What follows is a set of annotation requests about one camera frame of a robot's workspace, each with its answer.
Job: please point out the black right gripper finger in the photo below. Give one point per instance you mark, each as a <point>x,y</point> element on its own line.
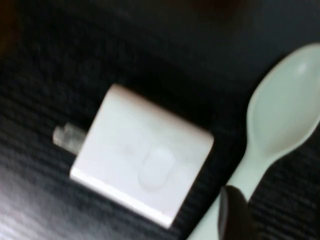
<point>232,217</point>

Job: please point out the pale plastic spoon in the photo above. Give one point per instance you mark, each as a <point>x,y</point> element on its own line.
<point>280,110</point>

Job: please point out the white power adapter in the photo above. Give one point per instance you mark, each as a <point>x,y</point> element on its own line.
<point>145,155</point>

